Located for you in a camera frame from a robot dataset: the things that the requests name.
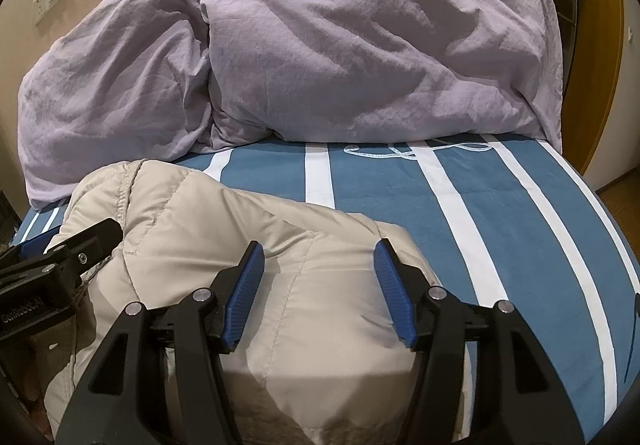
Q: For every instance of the blue white striped bed sheet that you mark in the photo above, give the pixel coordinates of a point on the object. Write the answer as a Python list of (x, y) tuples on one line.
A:
[(450, 225)]

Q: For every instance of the beige puffer jacket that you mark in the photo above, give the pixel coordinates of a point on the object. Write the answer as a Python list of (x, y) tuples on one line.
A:
[(240, 225)]

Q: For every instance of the wooden door frame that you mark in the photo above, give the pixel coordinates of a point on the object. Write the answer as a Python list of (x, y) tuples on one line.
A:
[(602, 90)]

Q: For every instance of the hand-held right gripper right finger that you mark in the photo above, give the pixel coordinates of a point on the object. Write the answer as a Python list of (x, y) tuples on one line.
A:
[(392, 290)]

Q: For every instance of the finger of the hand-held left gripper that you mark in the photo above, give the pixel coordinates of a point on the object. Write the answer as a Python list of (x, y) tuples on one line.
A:
[(37, 239), (90, 242)]

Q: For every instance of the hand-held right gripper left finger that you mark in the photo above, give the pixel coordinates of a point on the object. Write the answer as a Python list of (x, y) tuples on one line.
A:
[(245, 290)]

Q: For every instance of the lavender duvet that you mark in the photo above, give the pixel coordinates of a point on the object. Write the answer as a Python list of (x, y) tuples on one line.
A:
[(325, 40)]

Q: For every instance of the person's left hand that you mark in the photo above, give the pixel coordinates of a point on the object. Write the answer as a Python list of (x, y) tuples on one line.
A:
[(32, 385)]

